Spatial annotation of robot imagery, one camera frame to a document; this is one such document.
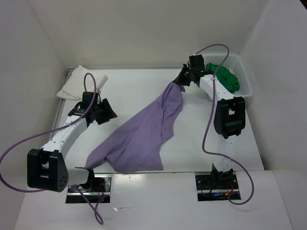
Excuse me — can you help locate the white t shirt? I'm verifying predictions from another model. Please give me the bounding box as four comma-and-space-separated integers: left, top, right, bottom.
57, 65, 108, 101

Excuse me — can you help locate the purple t shirt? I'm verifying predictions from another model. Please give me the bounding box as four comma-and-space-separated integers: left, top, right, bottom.
85, 82, 185, 173

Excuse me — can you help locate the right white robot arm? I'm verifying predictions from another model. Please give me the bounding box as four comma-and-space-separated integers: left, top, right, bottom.
173, 64, 250, 176

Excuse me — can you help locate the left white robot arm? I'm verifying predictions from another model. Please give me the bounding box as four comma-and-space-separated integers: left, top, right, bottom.
27, 98, 117, 192

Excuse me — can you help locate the green t shirt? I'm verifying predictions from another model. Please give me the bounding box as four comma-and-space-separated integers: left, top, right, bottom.
216, 66, 240, 93

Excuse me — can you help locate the white plastic laundry basket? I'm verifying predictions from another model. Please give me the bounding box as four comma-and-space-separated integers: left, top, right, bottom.
202, 53, 253, 98

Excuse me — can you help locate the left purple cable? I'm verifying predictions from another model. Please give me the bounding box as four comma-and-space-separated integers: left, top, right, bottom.
0, 73, 105, 225

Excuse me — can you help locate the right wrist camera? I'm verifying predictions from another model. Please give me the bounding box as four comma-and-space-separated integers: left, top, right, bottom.
189, 55, 206, 71

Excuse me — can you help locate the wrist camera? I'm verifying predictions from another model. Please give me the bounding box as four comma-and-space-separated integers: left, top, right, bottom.
189, 55, 206, 71
68, 92, 100, 117

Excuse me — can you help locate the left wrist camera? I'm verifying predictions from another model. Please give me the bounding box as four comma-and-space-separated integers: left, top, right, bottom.
68, 92, 100, 117

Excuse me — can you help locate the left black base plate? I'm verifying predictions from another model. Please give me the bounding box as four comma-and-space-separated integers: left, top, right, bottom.
65, 174, 112, 204

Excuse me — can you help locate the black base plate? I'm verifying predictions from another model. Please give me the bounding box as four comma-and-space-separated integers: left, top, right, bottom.
195, 173, 241, 202
65, 174, 112, 204

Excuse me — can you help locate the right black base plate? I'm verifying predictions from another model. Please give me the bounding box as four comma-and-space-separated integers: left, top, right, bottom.
195, 173, 241, 202

